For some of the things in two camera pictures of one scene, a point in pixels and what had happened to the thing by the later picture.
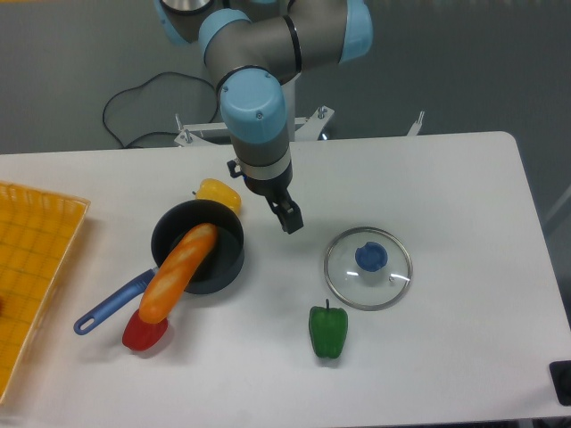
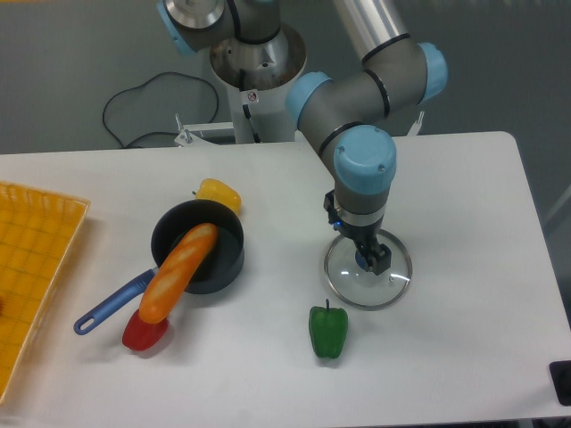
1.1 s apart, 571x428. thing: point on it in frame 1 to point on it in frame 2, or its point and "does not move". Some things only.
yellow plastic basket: (37, 228) does not move
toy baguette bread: (174, 272) does not move
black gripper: (263, 187) to (364, 234)
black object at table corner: (560, 374) does not move
